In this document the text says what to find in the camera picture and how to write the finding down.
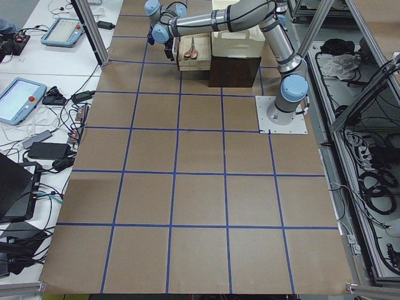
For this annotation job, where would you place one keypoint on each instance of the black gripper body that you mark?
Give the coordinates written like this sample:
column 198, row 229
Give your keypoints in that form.
column 169, row 50

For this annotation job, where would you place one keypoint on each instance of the orange grey scissors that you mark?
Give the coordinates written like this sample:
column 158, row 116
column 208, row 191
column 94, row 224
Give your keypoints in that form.
column 192, row 53

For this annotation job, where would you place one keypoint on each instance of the wooden drawer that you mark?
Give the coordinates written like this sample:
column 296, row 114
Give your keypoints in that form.
column 203, row 45

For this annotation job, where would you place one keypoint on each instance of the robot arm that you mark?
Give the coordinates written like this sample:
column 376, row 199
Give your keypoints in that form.
column 172, row 21

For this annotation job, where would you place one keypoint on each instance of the dark wooden cabinet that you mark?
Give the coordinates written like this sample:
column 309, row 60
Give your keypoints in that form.
column 232, row 72

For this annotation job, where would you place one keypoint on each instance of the white plastic storage bin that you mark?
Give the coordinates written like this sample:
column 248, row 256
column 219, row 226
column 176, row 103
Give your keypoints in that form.
column 243, row 44

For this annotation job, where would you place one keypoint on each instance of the upper teach pendant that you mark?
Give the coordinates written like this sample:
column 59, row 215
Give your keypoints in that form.
column 63, row 33

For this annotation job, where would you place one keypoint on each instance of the teach pendant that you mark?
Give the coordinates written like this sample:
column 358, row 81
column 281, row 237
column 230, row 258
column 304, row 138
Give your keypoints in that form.
column 19, row 99
column 63, row 33

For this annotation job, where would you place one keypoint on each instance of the black power adapter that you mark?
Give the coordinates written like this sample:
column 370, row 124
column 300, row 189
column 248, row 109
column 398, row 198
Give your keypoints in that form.
column 48, row 150

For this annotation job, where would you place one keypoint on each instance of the lower teach pendant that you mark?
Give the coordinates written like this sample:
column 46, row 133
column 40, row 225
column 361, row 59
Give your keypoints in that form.
column 19, row 99

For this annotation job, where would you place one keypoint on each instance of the white crumpled cloth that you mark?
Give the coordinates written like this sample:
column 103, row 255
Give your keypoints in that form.
column 342, row 67

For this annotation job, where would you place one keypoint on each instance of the black laptop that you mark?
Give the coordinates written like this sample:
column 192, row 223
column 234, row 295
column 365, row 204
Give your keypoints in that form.
column 19, row 184

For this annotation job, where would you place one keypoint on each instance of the aluminium frame post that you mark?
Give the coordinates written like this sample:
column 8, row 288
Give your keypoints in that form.
column 90, row 26

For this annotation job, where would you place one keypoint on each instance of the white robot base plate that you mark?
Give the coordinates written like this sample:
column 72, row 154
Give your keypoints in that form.
column 273, row 121

